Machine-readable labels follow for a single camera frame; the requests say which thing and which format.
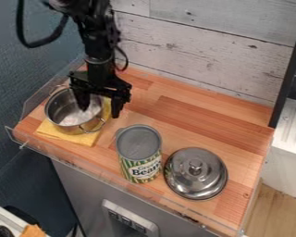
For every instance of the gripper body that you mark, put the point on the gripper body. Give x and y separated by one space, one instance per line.
99 77

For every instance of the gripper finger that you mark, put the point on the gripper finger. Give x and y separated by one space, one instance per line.
116 106
83 100

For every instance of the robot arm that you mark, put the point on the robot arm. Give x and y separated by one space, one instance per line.
97 27

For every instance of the silver pot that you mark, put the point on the silver pot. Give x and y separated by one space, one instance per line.
74 112

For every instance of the yellow cloth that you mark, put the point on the yellow cloth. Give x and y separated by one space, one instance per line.
82 137

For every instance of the green striped can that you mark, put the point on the green striped can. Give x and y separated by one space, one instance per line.
139 154

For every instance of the silver lid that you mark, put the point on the silver lid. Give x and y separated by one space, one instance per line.
195 173

